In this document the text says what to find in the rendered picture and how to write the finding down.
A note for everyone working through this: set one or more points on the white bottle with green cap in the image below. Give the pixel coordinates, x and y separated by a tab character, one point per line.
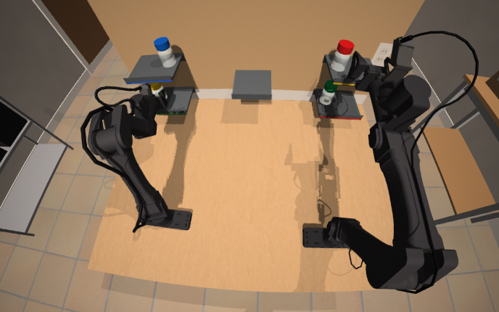
328	93

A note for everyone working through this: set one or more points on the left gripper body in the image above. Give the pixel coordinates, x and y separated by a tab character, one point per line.
155	103

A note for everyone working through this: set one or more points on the white bottle with red cap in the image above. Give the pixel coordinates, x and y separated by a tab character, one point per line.
342	55

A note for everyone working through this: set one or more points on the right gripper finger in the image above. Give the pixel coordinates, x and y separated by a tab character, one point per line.
359	59
386	61

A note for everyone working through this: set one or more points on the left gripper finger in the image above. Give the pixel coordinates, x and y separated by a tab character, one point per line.
161	93

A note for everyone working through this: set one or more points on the clear glass bottle with blue cap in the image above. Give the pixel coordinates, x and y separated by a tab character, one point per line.
165	53

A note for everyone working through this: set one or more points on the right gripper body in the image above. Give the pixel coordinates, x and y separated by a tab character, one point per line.
377	81

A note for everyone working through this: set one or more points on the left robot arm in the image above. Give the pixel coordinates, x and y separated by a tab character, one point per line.
119	137

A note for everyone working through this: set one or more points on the white bottle with yellow cap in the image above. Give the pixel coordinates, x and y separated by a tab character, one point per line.
156	88

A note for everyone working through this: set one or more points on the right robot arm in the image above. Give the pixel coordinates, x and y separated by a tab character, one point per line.
414	230

